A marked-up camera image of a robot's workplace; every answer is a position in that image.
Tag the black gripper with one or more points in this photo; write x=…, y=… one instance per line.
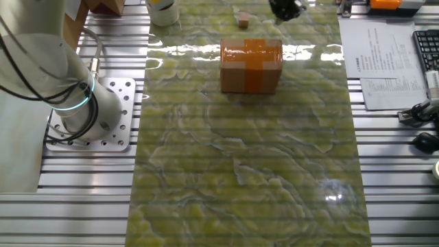
x=286, y=8

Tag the white Flexiv robot arm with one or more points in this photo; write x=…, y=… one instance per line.
x=37, y=65

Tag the small wooden cube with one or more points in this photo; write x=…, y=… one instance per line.
x=243, y=20

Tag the cardboard box with orange tape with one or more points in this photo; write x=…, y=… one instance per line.
x=250, y=68

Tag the large printed paper sheet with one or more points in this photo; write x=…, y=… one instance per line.
x=377, y=51

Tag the orange and black device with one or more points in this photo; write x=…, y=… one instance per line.
x=394, y=6

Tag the white cylindrical can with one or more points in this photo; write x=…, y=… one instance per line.
x=161, y=13

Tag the small printed paper sheet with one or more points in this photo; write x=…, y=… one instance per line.
x=391, y=94

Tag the black keyboard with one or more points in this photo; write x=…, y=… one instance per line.
x=428, y=48

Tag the green marble pattern mat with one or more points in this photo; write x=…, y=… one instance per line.
x=240, y=171

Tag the silver metal clamp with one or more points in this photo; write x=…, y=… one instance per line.
x=416, y=113

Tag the white ribbed device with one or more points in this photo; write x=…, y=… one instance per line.
x=433, y=84

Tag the black computer mouse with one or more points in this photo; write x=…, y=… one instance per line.
x=427, y=142

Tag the large brown cardboard box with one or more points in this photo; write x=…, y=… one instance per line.
x=73, y=31

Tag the white paper label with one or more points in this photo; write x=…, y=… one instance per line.
x=72, y=6

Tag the pale tape roll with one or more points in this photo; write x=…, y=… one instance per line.
x=436, y=170

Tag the gray metal bracket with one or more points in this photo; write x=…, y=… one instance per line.
x=345, y=8

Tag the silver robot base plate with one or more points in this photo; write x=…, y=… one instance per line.
x=120, y=113

